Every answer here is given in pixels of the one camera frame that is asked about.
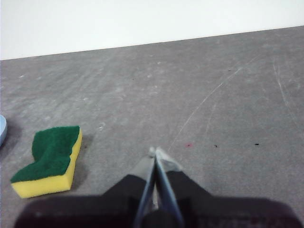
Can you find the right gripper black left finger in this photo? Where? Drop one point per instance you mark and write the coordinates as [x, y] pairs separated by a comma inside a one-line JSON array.
[[114, 204]]

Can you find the light blue round plate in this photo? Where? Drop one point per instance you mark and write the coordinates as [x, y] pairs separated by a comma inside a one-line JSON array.
[[2, 130]]

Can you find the yellow sponge with green pad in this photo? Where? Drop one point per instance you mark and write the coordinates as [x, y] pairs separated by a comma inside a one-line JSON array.
[[52, 149]]

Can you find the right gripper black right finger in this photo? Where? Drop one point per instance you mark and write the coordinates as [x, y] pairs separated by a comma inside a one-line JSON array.
[[202, 209]]

